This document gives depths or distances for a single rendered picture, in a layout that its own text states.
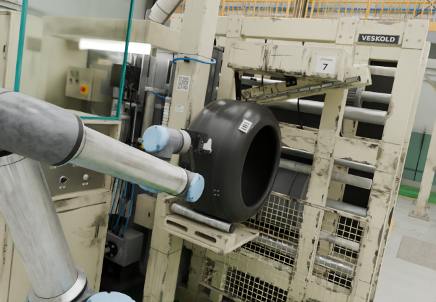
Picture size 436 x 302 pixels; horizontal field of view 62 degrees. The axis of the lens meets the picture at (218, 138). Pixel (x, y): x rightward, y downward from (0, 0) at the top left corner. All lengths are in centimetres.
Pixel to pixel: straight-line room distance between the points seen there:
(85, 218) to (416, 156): 957
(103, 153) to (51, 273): 36
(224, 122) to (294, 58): 54
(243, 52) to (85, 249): 130
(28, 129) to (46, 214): 28
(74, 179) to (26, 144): 115
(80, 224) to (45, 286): 88
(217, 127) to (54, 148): 92
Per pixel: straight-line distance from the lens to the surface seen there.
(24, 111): 76
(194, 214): 176
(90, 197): 193
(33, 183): 92
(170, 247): 201
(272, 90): 205
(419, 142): 1073
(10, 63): 486
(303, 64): 187
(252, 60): 197
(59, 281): 109
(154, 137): 121
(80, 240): 198
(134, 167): 93
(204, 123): 159
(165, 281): 209
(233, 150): 150
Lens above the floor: 147
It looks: 6 degrees down
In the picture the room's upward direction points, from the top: 9 degrees clockwise
